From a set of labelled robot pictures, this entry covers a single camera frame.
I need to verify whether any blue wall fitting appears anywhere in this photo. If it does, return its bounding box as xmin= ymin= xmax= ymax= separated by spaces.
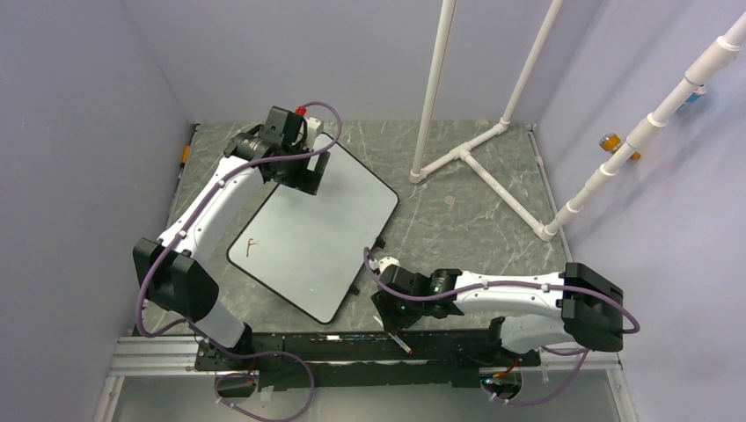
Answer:
xmin=684 ymin=84 xmax=706 ymax=104

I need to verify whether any white marker pen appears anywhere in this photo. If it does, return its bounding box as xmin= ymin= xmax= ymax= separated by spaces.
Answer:
xmin=373 ymin=316 xmax=414 ymax=355

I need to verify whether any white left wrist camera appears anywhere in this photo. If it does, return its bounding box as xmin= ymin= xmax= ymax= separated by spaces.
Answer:
xmin=295 ymin=106 xmax=325 ymax=144

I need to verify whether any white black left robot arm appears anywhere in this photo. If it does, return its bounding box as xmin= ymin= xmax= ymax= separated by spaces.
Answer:
xmin=133 ymin=103 xmax=340 ymax=369

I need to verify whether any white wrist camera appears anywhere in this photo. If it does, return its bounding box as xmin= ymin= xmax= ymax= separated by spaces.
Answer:
xmin=370 ymin=257 xmax=400 ymax=274
xmin=295 ymin=106 xmax=325 ymax=144

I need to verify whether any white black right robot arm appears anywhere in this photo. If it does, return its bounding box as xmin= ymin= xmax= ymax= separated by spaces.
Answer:
xmin=364 ymin=258 xmax=640 ymax=365

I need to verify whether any orange yellow wall fitting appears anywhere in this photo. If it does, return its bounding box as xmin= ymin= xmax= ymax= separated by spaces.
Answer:
xmin=599 ymin=133 xmax=622 ymax=155

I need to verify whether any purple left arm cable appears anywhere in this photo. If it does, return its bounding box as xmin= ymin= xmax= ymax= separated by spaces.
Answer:
xmin=135 ymin=101 xmax=344 ymax=362

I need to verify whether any wire whiteboard stand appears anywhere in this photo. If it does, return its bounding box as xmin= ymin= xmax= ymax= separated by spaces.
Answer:
xmin=347 ymin=235 xmax=386 ymax=296

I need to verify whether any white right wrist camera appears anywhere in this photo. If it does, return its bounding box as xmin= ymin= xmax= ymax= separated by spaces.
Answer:
xmin=370 ymin=257 xmax=400 ymax=274

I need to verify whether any orange black edge tool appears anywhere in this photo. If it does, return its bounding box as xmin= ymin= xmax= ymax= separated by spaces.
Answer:
xmin=179 ymin=145 xmax=191 ymax=169

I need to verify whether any white diagonal PVC pipe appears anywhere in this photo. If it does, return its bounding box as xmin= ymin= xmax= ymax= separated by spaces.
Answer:
xmin=536 ymin=15 xmax=745 ymax=241

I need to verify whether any white PVC pipe frame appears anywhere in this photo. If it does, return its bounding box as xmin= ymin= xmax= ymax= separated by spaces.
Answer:
xmin=409 ymin=1 xmax=600 ymax=241

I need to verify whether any white framed whiteboard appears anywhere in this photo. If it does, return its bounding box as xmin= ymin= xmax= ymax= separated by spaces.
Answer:
xmin=226 ymin=144 xmax=399 ymax=324

